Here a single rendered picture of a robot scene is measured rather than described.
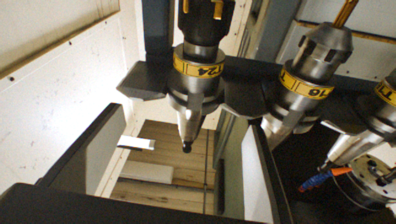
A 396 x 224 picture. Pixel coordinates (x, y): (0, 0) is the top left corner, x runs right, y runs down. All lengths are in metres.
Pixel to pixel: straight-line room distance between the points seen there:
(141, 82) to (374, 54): 0.94
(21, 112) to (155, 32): 0.49
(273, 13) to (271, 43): 0.12
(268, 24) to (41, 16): 0.75
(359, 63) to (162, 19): 0.89
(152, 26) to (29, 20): 0.47
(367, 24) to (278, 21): 0.31
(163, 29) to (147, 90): 0.07
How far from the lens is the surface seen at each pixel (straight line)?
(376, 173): 0.78
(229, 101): 0.19
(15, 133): 0.65
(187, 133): 0.23
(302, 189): 0.67
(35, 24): 0.67
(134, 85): 0.20
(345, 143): 0.30
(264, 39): 0.85
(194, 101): 0.19
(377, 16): 0.95
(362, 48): 0.97
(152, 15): 0.22
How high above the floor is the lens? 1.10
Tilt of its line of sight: 42 degrees up
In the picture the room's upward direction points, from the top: 170 degrees counter-clockwise
